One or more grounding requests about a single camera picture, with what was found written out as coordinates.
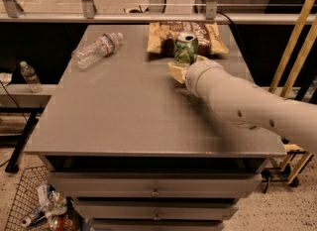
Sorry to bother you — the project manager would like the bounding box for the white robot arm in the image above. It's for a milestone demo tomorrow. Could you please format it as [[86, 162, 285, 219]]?
[[167, 57, 317, 155]]

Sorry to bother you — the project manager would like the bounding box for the brown chip bag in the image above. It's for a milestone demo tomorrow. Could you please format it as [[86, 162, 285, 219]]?
[[147, 21, 229, 57]]

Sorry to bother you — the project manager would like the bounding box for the small upright water bottle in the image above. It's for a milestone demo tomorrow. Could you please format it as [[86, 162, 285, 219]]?
[[20, 61, 43, 93]]

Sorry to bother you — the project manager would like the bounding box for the clear plastic water bottle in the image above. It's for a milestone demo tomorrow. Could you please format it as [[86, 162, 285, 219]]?
[[72, 33, 123, 69]]

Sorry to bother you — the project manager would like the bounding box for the metal glass railing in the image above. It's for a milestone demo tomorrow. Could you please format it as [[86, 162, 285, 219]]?
[[0, 0, 317, 25]]

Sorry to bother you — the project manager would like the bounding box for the grey drawer cabinet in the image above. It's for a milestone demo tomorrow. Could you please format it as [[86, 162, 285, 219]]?
[[26, 25, 285, 231]]

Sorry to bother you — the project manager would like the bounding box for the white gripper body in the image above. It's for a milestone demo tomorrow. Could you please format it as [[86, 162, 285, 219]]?
[[185, 60, 228, 97]]

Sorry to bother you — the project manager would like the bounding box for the green soda can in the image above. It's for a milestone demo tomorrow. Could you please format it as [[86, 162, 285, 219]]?
[[174, 32, 198, 64]]

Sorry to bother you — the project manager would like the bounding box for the grey side bench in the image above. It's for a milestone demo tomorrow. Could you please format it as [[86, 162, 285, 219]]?
[[0, 84, 56, 173]]

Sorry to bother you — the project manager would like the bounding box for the wire basket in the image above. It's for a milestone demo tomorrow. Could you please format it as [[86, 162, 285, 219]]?
[[4, 167, 50, 231]]

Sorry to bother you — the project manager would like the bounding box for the black cable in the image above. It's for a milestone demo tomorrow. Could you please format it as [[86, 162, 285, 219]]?
[[216, 11, 247, 55]]

